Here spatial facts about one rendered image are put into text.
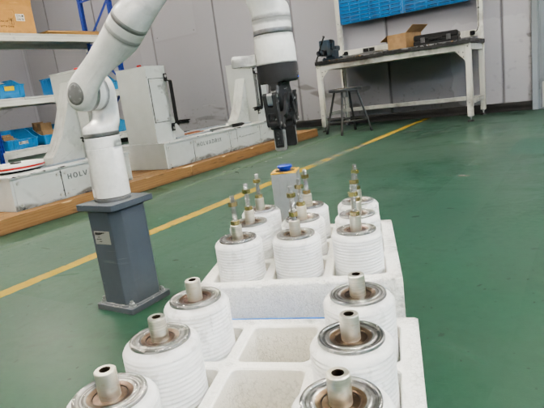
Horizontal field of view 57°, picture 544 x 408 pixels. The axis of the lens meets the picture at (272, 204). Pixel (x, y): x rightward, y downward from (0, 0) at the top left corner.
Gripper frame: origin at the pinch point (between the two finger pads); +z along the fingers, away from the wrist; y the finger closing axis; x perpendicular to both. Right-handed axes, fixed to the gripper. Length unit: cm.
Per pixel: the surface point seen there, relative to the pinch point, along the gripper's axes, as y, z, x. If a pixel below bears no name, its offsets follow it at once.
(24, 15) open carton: 379, -123, 396
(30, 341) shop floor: -2, 43, 73
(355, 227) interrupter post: 0.7, 17.8, -11.3
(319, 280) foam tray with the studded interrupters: -6.1, 25.6, -4.8
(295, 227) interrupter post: -1.0, 16.7, 0.2
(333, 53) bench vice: 461, -38, 80
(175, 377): -45, 22, 3
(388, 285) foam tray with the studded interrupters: -5.1, 27.0, -17.3
